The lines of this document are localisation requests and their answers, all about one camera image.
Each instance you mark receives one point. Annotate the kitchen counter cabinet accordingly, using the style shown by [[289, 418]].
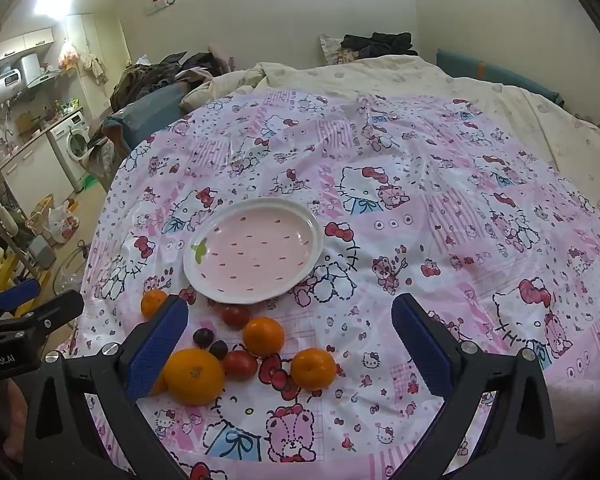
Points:
[[35, 170]]

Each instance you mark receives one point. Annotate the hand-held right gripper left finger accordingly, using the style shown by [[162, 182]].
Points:
[[157, 345]]

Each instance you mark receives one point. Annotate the heap of mixed clothes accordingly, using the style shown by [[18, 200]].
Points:
[[150, 77]]

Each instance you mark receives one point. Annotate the pink strawberry-print plate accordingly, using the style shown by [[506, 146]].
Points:
[[255, 252]]

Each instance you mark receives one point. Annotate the pink hanging bag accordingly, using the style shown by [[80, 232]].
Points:
[[69, 57]]

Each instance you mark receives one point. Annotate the red wall decoration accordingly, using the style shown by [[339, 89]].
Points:
[[162, 1]]

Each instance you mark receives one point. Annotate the teal padded headboard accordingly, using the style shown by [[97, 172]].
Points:
[[500, 76]]

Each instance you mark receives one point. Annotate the pink cartoon-print plastic sheet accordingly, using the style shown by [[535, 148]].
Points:
[[405, 240]]

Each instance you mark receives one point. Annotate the red tomato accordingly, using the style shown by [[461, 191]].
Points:
[[240, 364], [235, 316]]

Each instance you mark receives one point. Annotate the range hood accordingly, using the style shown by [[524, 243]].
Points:
[[35, 72]]

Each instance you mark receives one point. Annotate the floral pillow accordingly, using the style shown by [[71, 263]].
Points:
[[332, 50]]

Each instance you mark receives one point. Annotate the dark purple grape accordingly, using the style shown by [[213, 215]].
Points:
[[203, 336], [219, 349]]

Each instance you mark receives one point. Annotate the white wall cabinets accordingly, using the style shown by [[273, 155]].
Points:
[[25, 44]]

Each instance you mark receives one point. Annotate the ceiling light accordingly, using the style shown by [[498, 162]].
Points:
[[55, 2]]

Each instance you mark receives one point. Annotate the pile of dark clothes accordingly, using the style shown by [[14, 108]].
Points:
[[380, 44]]

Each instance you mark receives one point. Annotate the grey box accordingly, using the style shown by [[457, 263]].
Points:
[[42, 251]]

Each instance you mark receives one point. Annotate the white plastic bag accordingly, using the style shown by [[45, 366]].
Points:
[[62, 222]]

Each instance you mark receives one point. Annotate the white washing machine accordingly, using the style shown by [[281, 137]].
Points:
[[72, 142]]

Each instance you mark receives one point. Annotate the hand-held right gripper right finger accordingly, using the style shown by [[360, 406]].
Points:
[[422, 345]]

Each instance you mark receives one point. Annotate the large orange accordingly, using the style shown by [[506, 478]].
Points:
[[194, 377]]

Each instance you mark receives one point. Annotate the small mandarin orange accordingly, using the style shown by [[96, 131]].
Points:
[[152, 303]]

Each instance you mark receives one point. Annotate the white water heater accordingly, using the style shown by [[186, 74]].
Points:
[[2, 86]]

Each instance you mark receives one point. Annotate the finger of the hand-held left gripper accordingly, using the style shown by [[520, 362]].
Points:
[[12, 296], [50, 312]]

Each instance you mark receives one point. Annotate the beige hanging cloth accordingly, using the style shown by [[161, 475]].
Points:
[[95, 66]]

